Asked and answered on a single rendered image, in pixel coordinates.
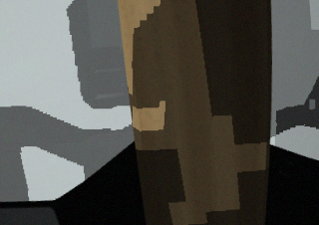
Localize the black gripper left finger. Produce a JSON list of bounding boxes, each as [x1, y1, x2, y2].
[[0, 142, 147, 225]]

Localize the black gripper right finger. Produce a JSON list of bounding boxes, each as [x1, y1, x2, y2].
[[264, 144, 319, 225]]

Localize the dark brown wooden board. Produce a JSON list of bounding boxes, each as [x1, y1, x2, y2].
[[117, 0, 272, 225]]

